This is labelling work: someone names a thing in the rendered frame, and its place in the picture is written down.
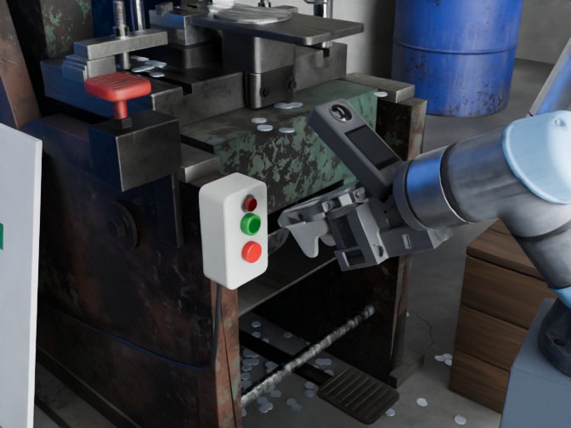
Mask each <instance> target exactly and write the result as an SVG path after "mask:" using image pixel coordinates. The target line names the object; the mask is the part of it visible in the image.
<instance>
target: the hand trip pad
mask: <svg viewBox="0 0 571 428"><path fill-rule="evenodd" d="M84 90H85V93H87V94H89V95H92V96H94V97H97V98H100V99H104V100H107V101H111V102H112V104H113V111H114V117H115V118H116V119H122V118H126V117H127V101H126V100H129V99H134V98H137V97H141V96H144V95H147V94H149V93H150V92H151V85H150V81H149V80H147V79H144V78H141V77H137V76H132V75H129V74H125V73H119V72H115V73H110V74H107V75H102V76H96V77H91V78H88V79H87V80H86V81H85V82H84Z"/></svg>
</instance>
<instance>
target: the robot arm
mask: <svg viewBox="0 0 571 428"><path fill-rule="evenodd" d="M307 123H308V125H309V126H310V127H311V128H312V129H313V130H314V132H315V133H316V134H317V135H318V136H319V137H320V138H321V139H322V140H323V142H324V143H325V144H326V145H327V146H328V147H329V148H330V149H331V150H332V152H333V153H334V154H335V155H336V156H337V157H338V158H339V159H340V160H341V161H342V163H343V164H344V165H345V166H346V167H347V168H348V169H349V170H350V171H351V173H352V174H353V175H354V176H355V177H356V178H357V180H355V181H352V182H351V183H347V184H345V185H343V186H341V187H340V188H338V189H335V190H333V191H331V192H328V193H326V194H322V195H320V196H318V197H315V198H312V199H311V200H307V201H304V202H303V203H300V204H298V205H295V206H292V207H290V208H288V209H286V210H284V211H283V212H282V213H281V215H280V218H279V219H278V223H279V225H280V226H281V227H285V228H288V229H289V230H290V231H291V233H292V235H293V236H294V238H295V240H296V241H297V243H298V244H299V246H300V247H301V249H302V251H303V252H304V254H305V255H306V256H308V257H316V256H317V255H318V253H319V248H318V239H319V237H320V238H321V239H322V241H323V242H324V243H325V244H326V245H329V246H333V245H336V247H337V249H338V251H334V253H335V256H336V259H337V261H338V263H339V266H340V268H341V270H342V271H347V270H351V269H355V268H364V267H369V266H373V265H377V264H379V263H381V262H383V261H384V260H386V259H387V258H389V257H393V256H402V255H406V254H410V253H415V252H419V251H427V250H431V249H435V248H436V247H438V246H439V245H440V243H441V242H443V241H445V240H447V239H448V238H450V237H451V236H453V233H452V230H451V228H455V227H459V226H463V225H467V224H471V223H475V222H482V221H486V220H490V219H495V218H499V219H501V220H502V222H503V223H504V224H505V225H506V227H507V229H508V230H509V232H510V233H511V235H512V236H513V238H514V239H515V240H516V241H517V243H518V244H519V245H520V247H521V248H522V249H523V251H524V252H525V254H526V255H527V257H528V258H529V260H530V261H531V262H532V263H533V264H534V266H535V267H536V269H537V270H538V271H539V273H540V274H541V276H542V277H543V278H544V280H545V281H546V283H547V287H548V289H549V290H550V291H552V292H554V293H555V294H556V295H557V296H558V298H557V299H556V300H555V301H554V303H553V304H552V306H551V308H550V309H549V311H548V312H547V314H546V315H545V316H544V318H543V321H542V323H541V327H540V335H539V344H540V349H541V351H542V352H543V353H544V355H545V356H546V358H547V359H548V360H549V361H550V362H551V363H552V364H553V365H554V366H555V367H556V368H558V369H559V370H561V371H562V372H563V373H564V374H566V375H568V376H570V377H571V37H570V39H569V41H568V43H567V45H566V47H565V48H564V50H563V52H562V54H561V55H560V57H559V59H558V61H557V62H556V64H555V66H554V68H553V70H552V71H551V74H550V75H549V76H548V78H547V80H546V83H545V84H544V86H543V88H542V89H541V91H540V93H539V95H538V97H537V99H536V100H535V101H534V104H533V105H532V107H531V109H530V111H529V113H528V114H527V116H526V118H523V119H519V120H516V121H513V122H511V123H510V124H509V125H507V126H504V127H501V128H498V129H495V130H493V131H490V132H486V133H483V134H480V135H477V136H475V137H472V138H468V139H465V140H462V141H460V142H457V143H454V144H450V145H447V146H444V147H442V148H439V149H435V150H432V151H429V152H426V153H424V154H421V155H418V156H417V157H416V158H414V159H412V160H408V161H405V162H403V161H402V160H401V159H400V158H399V156H398V155H397V154H396V153H395V152H394V151H393V150H392V149H391V148H390V147H389V146H388V145H387V144H386V143H385V142H384V141H383V140H382V138H381V137H380V136H379V135H378V134H377V133H376V132H375V131H374V130H373V129H372V128H371V127H370V126H369V125H368V124H367V123H366V122H365V120H364V119H363V118H362V117H361V116H360V115H359V114H358V113H357V112H356V111H355V110H354V109H353V108H352V107H351V106H350V105H349V104H348V102H347V101H346V100H345V99H342V98H339V99H334V100H332V101H330V102H327V103H324V104H321V105H318V106H316V107H314V108H313V110H312V112H311V114H310V115H309V117H308V120H307ZM360 262H365V263H360ZM355 263H360V264H356V265H352V266H349V265H351V264H355Z"/></svg>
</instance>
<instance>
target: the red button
mask: <svg viewBox="0 0 571 428"><path fill-rule="evenodd" d="M261 254H262V246H261V245H260V244H259V243H257V242H255V241H252V240H251V241H248V242H247V243H246V244H245V245H244V247H243V249H242V252H241V256H242V259H243V260H244V261H246V262H249V263H254V262H256V261H257V260H258V259H259V258H260V256H261Z"/></svg>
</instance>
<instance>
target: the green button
mask: <svg viewBox="0 0 571 428"><path fill-rule="evenodd" d="M253 219H258V220H259V221H260V227H259V229H260V228H261V224H262V221H261V218H260V216H258V215H256V214H254V213H248V214H246V215H245V216H244V217H243V219H242V221H241V224H240V229H241V231H242V232H243V233H244V234H247V235H249V236H253V235H255V234H256V233H257V232H258V231H259V230H258V231H257V232H256V233H254V234H253V233H251V232H250V230H249V226H250V223H251V221H252V220H253Z"/></svg>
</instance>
